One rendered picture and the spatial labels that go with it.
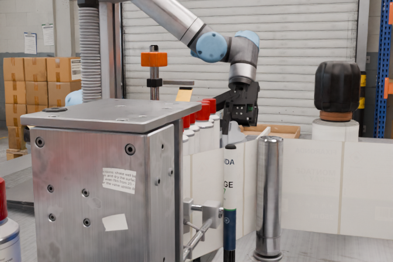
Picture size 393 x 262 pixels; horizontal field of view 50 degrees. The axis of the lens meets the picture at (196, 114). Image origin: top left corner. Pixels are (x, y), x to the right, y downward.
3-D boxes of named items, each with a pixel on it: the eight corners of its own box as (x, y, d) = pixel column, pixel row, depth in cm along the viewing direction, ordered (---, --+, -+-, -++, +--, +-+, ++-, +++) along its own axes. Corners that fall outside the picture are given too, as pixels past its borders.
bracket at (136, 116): (144, 133, 30) (144, 120, 30) (18, 125, 33) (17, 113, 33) (202, 109, 43) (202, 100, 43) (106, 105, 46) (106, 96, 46)
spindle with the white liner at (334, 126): (355, 224, 77) (365, 61, 73) (306, 219, 80) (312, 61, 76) (354, 208, 86) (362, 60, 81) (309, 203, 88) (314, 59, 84)
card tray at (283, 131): (293, 148, 161) (293, 138, 160) (227, 144, 169) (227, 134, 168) (300, 134, 189) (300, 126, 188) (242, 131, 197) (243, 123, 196)
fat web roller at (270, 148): (280, 265, 63) (284, 141, 60) (250, 260, 64) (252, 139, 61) (284, 251, 67) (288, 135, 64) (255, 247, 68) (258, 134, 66)
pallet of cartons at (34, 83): (71, 168, 439) (65, 57, 423) (4, 162, 465) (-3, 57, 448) (124, 144, 553) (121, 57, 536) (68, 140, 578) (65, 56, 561)
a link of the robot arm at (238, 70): (227, 62, 117) (233, 76, 124) (225, 77, 115) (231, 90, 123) (254, 62, 114) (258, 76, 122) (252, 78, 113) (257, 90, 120)
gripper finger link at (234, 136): (241, 154, 107) (245, 120, 110) (219, 152, 108) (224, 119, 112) (244, 157, 109) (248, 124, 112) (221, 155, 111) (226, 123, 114)
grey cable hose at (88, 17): (96, 127, 67) (91, -8, 64) (77, 126, 68) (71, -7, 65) (107, 123, 71) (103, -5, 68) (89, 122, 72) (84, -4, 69)
